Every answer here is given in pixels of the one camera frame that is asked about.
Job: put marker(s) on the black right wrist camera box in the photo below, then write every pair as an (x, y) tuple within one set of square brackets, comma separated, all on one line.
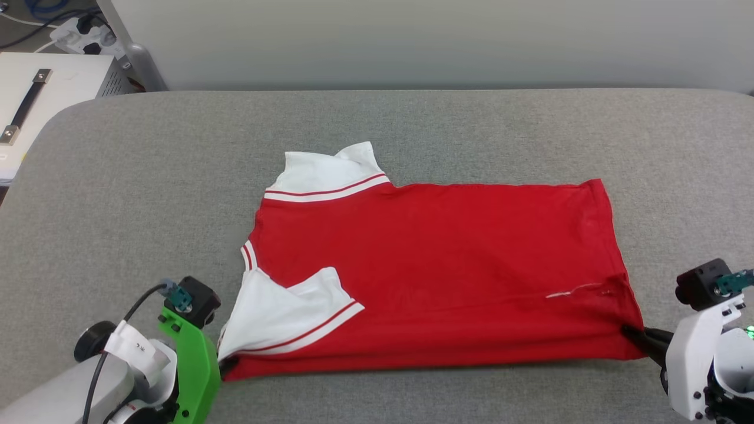
[(701, 282)]

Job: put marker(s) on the black power plug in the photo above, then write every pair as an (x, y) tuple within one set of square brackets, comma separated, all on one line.
[(85, 23)]

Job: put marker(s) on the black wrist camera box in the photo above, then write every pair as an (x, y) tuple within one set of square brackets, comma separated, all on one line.
[(701, 282), (200, 300)]

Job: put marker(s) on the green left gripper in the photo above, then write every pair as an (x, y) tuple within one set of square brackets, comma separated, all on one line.
[(197, 377)]

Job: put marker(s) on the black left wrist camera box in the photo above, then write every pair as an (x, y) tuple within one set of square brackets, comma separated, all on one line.
[(200, 300)]

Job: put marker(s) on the white partition screen grey frame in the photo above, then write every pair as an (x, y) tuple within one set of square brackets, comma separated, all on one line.
[(412, 41)]

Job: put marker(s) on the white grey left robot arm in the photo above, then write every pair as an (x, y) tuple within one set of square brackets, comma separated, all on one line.
[(53, 394)]

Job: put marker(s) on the red white short-sleeve shirt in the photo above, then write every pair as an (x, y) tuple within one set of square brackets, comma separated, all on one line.
[(442, 259)]

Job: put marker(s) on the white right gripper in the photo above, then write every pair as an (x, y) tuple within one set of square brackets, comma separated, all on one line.
[(686, 365)]

